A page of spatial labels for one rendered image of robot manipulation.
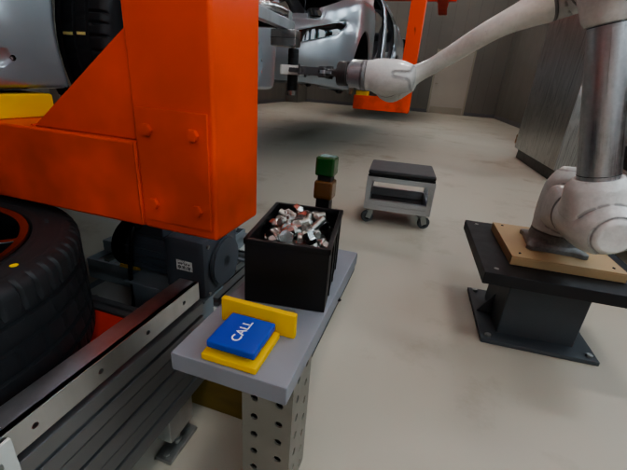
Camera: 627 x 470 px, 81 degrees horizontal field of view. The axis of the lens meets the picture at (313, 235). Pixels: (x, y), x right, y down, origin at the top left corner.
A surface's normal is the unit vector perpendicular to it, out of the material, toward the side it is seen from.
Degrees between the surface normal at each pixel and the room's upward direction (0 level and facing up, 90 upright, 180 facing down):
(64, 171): 90
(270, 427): 90
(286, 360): 0
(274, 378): 0
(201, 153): 90
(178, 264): 90
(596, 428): 0
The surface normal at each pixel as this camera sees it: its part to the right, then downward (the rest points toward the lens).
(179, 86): -0.31, 0.35
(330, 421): 0.07, -0.92
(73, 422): 0.95, 0.18
